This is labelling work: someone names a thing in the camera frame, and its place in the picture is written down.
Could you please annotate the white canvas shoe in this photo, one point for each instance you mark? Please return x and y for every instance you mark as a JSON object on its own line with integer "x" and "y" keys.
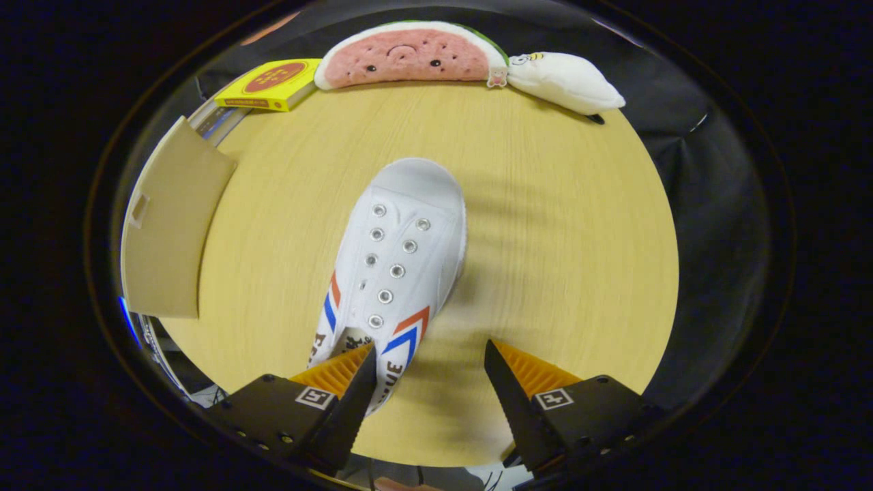
{"x": 402, "y": 259}

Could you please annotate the watermelon slice plush toy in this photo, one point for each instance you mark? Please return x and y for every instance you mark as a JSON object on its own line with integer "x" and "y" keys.
{"x": 409, "y": 58}

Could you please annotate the yellow book with red circle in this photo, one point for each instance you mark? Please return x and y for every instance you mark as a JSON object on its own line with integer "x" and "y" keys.
{"x": 273, "y": 78}

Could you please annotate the beige storage box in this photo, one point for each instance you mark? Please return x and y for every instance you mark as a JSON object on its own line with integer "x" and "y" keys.
{"x": 170, "y": 225}

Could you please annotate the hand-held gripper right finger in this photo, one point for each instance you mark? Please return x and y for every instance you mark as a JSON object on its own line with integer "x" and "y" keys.
{"x": 522, "y": 409}

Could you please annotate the blue cover book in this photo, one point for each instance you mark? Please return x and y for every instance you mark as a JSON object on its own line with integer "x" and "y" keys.
{"x": 215, "y": 123}

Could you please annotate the white plush toy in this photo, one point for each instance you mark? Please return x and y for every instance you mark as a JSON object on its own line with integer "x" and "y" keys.
{"x": 566, "y": 82}

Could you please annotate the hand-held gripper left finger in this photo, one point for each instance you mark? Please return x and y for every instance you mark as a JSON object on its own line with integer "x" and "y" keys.
{"x": 344, "y": 416}

